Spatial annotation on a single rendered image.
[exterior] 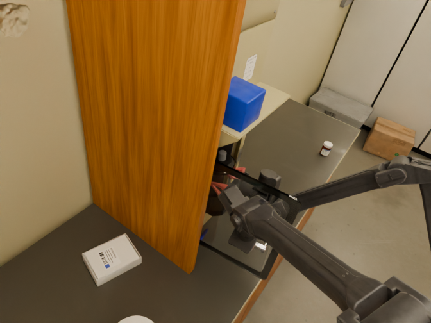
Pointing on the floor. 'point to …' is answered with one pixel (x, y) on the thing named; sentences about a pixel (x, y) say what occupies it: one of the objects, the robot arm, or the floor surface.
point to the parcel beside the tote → (389, 139)
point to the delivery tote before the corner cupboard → (340, 107)
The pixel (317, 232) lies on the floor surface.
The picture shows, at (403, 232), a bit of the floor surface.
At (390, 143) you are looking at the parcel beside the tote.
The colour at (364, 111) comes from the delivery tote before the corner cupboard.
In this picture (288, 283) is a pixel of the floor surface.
